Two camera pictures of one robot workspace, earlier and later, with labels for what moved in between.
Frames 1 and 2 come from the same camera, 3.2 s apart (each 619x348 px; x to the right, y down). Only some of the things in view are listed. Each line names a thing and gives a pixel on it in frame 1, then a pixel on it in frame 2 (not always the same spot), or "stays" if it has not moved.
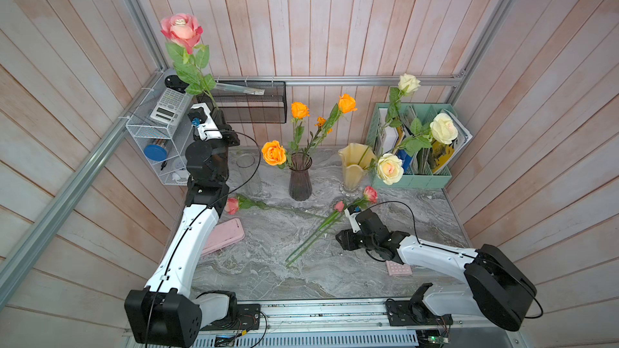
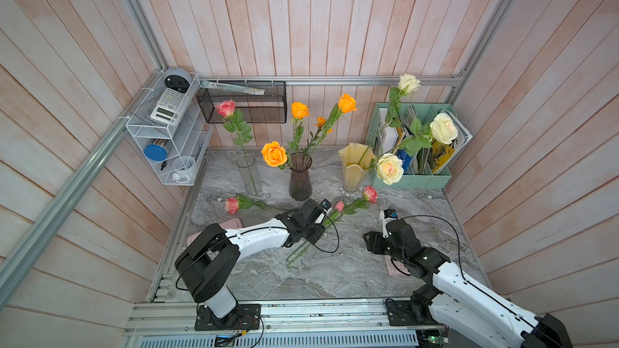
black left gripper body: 221,145 -> 313,233
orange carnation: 318,134 stays
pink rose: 183,31 -> 235,123
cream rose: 407,84 stays
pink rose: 233,205 stays
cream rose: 390,169 stays
